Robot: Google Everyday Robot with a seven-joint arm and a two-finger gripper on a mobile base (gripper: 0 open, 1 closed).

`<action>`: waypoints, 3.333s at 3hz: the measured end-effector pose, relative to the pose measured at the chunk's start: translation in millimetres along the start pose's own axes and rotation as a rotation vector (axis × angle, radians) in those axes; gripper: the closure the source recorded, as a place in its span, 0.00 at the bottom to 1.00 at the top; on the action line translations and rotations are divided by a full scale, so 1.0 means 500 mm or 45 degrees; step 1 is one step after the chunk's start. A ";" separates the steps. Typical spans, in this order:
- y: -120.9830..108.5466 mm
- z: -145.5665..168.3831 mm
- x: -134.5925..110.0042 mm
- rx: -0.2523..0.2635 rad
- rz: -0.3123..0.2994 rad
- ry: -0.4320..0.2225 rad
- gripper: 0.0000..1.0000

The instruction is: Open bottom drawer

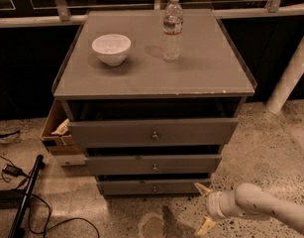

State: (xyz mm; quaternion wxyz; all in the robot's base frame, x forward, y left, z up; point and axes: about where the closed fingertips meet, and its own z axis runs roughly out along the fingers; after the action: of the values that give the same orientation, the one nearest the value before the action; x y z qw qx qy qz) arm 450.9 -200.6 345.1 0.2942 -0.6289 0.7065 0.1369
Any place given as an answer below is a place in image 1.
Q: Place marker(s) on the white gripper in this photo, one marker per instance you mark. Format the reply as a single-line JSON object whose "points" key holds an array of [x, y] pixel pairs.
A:
{"points": [[212, 204]]}

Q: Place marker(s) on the grey bottom drawer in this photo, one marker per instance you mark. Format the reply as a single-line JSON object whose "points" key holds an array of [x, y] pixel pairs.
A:
{"points": [[154, 186]]}

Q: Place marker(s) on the grey drawer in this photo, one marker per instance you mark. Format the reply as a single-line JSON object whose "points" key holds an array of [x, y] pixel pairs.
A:
{"points": [[153, 165], [152, 133], [154, 186]]}

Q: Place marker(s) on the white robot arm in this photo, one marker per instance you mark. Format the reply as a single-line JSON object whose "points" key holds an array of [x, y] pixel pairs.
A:
{"points": [[248, 201]]}

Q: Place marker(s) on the grey middle drawer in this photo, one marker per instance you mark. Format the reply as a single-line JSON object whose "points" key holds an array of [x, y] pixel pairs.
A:
{"points": [[153, 165]]}

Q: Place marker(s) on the grey drawer cabinet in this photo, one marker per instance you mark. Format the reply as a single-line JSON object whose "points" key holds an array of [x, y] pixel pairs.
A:
{"points": [[209, 80]]}

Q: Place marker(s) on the grey top drawer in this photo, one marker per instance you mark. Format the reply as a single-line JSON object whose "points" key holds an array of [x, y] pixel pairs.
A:
{"points": [[152, 133]]}

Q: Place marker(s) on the open cardboard box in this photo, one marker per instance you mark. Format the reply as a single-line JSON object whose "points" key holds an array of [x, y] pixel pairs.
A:
{"points": [[57, 139]]}

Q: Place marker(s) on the round floor drain cover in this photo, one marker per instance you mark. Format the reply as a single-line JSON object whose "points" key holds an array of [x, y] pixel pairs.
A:
{"points": [[152, 226]]}

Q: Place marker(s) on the black pole on floor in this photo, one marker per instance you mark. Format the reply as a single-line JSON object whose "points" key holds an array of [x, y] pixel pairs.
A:
{"points": [[25, 194]]}

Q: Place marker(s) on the white diagonal pipe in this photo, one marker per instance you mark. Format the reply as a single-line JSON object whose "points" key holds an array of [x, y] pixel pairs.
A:
{"points": [[289, 79]]}

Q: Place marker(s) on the white ceramic bowl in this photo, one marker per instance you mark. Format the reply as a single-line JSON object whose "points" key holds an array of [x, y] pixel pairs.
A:
{"points": [[112, 49]]}

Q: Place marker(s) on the clear plastic water bottle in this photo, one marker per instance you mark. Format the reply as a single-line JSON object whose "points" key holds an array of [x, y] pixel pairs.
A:
{"points": [[172, 25]]}

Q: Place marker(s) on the black power adapter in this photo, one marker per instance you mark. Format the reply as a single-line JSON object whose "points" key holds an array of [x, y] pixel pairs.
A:
{"points": [[12, 171]]}

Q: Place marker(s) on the metal window railing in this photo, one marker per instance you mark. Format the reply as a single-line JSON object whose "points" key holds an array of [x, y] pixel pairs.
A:
{"points": [[92, 7]]}

